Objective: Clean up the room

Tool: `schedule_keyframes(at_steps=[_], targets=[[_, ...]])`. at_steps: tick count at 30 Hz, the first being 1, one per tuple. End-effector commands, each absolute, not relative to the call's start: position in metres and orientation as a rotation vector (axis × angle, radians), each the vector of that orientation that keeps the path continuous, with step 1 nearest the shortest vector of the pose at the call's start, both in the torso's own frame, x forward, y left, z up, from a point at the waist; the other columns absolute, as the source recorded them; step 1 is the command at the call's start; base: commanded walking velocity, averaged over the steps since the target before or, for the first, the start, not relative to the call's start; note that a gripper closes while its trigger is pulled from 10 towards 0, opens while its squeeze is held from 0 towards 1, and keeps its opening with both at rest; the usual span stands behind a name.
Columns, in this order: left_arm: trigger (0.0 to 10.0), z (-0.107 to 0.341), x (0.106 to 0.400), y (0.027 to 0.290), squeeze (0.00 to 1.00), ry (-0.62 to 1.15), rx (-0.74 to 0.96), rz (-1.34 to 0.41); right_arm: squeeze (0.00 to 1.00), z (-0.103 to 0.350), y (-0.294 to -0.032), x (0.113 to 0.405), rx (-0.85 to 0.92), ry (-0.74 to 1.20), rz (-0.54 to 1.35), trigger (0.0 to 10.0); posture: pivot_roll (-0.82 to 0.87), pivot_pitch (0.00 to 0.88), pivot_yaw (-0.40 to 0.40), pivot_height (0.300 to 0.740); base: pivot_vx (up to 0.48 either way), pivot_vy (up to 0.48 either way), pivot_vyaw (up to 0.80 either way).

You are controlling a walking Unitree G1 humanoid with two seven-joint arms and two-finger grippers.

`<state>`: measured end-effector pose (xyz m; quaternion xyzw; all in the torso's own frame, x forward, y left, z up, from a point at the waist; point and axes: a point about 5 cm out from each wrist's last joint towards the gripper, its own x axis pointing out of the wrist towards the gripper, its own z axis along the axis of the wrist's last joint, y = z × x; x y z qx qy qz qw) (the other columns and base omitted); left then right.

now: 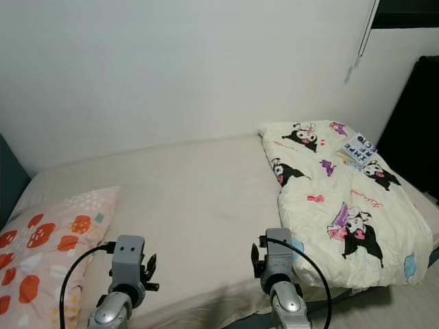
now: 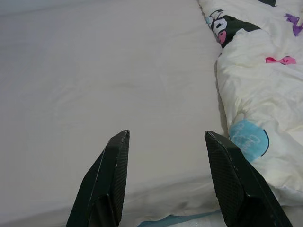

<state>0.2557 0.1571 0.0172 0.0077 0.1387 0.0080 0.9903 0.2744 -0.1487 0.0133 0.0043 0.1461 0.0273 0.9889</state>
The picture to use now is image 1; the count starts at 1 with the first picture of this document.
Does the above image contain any pink pillow with orange spots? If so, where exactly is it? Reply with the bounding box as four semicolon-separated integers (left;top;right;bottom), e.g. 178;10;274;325
0;186;121;329

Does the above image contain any cream cartoon print quilt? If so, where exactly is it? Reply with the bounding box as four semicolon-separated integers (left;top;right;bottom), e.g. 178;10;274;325
258;120;435;289

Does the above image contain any white book with blue letters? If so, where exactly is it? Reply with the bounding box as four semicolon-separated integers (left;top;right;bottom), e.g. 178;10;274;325
342;133;379;166

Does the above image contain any beige mattress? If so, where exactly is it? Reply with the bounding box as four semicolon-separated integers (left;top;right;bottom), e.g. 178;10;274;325
7;134;439;323

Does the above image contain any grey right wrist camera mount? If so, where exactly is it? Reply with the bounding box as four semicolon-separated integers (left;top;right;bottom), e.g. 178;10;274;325
263;228;296;284

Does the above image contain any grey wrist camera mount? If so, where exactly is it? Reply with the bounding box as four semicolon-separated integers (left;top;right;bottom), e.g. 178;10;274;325
113;234;147;294
263;228;296;284

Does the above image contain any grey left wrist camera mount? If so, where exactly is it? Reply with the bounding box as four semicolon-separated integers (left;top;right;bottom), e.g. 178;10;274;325
113;234;147;294

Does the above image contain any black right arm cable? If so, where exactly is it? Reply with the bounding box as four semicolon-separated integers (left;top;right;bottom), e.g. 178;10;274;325
261;236;333;329

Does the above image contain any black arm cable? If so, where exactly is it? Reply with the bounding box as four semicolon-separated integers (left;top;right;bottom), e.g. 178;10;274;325
261;236;333;329
58;241;116;329

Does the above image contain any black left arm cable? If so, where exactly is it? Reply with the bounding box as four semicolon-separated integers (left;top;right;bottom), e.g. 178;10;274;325
58;241;116;329

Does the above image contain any teal fabric bed frame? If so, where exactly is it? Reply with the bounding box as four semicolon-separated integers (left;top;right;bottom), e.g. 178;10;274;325
0;134;33;228

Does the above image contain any black window frame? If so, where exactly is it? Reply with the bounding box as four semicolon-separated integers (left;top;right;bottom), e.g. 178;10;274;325
370;0;439;30

